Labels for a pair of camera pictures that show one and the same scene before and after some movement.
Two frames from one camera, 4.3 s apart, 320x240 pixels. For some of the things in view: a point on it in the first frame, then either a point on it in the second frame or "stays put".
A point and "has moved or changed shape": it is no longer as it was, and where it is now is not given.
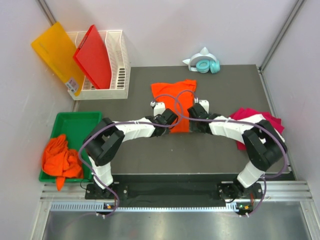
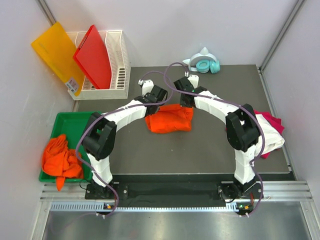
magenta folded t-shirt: (245, 111) stays put
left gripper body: (166, 131) → (157, 108)
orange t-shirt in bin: (60, 162) stays put
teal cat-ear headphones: (204, 62) stays put
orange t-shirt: (177, 96) has moved or changed shape
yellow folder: (55, 49) stays put
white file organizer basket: (116, 45) stays put
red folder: (92, 58) stays put
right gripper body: (194, 126) → (183, 103)
